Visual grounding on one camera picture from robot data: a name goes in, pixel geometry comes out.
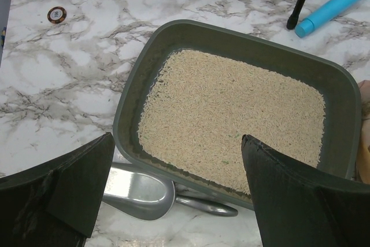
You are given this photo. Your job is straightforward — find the silver metal scoop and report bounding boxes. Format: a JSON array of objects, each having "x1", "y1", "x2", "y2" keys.
[{"x1": 102, "y1": 162, "x2": 238, "y2": 221}]

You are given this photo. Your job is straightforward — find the brown poker chip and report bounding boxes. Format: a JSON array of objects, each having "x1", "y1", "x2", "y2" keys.
[{"x1": 47, "y1": 6, "x2": 67, "y2": 24}]

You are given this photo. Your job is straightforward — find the pink cat litter bag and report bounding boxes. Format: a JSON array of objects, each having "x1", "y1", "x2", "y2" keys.
[{"x1": 356, "y1": 80, "x2": 369, "y2": 184}]

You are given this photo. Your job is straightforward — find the blue cylindrical flashlight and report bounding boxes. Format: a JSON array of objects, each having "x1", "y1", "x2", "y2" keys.
[{"x1": 295, "y1": 0, "x2": 359, "y2": 38}]

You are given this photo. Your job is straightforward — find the beige litter in box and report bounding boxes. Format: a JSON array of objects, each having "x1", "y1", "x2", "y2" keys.
[{"x1": 138, "y1": 50, "x2": 325, "y2": 194}]

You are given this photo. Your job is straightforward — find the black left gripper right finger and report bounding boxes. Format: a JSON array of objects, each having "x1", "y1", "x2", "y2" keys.
[{"x1": 241, "y1": 135, "x2": 369, "y2": 246}]

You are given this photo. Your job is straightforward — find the grey plastic litter box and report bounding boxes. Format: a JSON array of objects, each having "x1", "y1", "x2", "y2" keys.
[{"x1": 113, "y1": 19, "x2": 361, "y2": 209}]

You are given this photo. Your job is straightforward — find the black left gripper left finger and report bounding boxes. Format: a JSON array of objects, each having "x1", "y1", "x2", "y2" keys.
[{"x1": 1, "y1": 132, "x2": 115, "y2": 246}]

